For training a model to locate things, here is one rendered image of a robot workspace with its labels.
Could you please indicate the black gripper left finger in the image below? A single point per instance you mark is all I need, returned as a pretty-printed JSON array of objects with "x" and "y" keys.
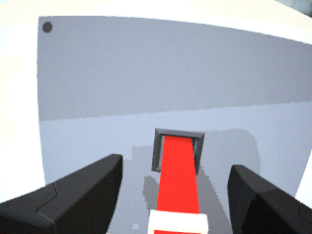
[{"x": 81, "y": 203}]

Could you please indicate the grey sloped panel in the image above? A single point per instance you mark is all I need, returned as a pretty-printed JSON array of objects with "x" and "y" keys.
[{"x": 111, "y": 84}]

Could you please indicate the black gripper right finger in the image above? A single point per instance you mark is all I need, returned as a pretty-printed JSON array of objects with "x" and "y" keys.
[{"x": 258, "y": 207}]

